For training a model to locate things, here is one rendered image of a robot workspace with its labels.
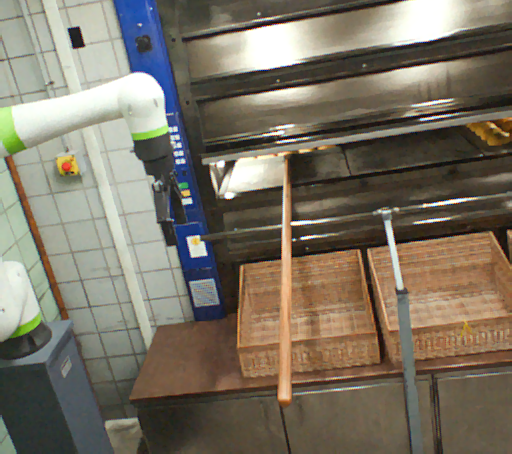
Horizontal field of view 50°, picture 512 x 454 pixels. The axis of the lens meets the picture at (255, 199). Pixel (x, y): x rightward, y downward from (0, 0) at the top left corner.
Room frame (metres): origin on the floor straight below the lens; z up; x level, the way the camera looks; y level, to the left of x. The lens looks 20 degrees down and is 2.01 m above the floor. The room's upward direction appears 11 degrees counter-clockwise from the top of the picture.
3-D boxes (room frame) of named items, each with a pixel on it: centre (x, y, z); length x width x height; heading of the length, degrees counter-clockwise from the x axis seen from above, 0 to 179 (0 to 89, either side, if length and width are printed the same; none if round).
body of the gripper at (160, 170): (1.33, 0.22, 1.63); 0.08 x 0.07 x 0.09; 173
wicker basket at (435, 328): (1.96, -0.70, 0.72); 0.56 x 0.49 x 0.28; 84
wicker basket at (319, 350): (2.04, -0.12, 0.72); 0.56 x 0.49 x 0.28; 83
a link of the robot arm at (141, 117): (1.34, 0.23, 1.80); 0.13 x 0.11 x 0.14; 10
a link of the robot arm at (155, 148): (1.33, 0.23, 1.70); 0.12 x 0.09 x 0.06; 83
